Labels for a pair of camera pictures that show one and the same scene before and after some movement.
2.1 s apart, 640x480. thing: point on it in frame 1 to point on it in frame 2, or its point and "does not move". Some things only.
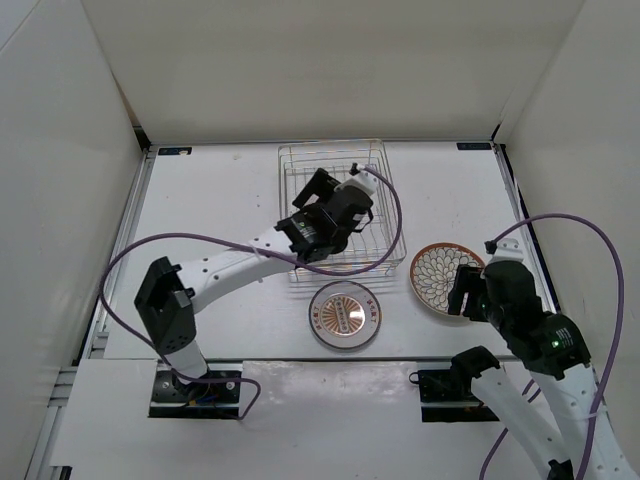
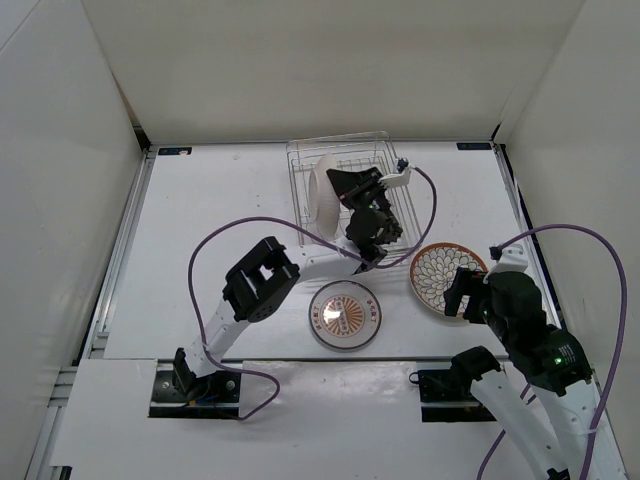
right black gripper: x=469 y=280 does not move
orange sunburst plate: x=345 y=314 does not move
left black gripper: x=320 y=184 to x=350 y=183
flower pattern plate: x=434 y=269 does not move
